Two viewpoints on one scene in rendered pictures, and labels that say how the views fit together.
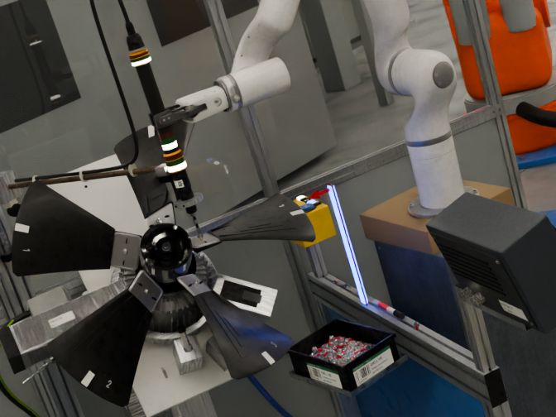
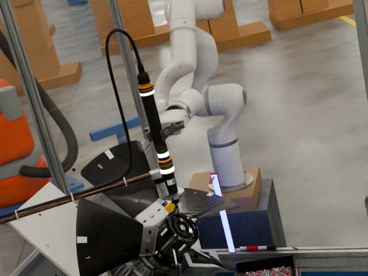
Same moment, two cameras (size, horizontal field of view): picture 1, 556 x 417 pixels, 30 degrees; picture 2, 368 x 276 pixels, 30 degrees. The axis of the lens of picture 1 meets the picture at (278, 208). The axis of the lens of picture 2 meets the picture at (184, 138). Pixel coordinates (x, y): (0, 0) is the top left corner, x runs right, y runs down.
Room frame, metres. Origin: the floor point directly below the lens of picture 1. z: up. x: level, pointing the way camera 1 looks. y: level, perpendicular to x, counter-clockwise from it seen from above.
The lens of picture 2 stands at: (0.92, 1.58, 2.14)
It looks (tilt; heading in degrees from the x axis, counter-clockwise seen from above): 19 degrees down; 313
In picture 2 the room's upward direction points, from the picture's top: 14 degrees counter-clockwise
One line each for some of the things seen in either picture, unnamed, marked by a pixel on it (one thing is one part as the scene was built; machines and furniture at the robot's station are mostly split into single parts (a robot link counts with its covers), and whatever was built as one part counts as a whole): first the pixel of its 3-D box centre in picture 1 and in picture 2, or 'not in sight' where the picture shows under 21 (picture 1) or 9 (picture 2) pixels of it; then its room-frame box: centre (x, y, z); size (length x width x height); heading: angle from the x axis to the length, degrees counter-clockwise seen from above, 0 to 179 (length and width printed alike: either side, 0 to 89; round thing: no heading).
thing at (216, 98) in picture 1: (203, 103); (170, 121); (2.36, 0.09, 1.49); 0.11 x 0.10 x 0.07; 108
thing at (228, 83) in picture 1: (228, 93); (177, 114); (2.37, 0.03, 1.49); 0.09 x 0.03 x 0.08; 18
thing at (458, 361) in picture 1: (391, 327); (260, 259); (2.34, -0.18, 0.82); 0.90 x 0.04 x 0.08; 18
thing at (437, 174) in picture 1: (436, 170); (226, 162); (2.60, -0.43, 1.09); 0.19 x 0.19 x 0.18
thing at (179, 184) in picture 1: (160, 120); (158, 135); (2.32, 0.19, 1.49); 0.04 x 0.04 x 0.46
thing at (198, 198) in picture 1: (179, 184); (167, 182); (2.33, 0.20, 1.33); 0.09 x 0.07 x 0.10; 53
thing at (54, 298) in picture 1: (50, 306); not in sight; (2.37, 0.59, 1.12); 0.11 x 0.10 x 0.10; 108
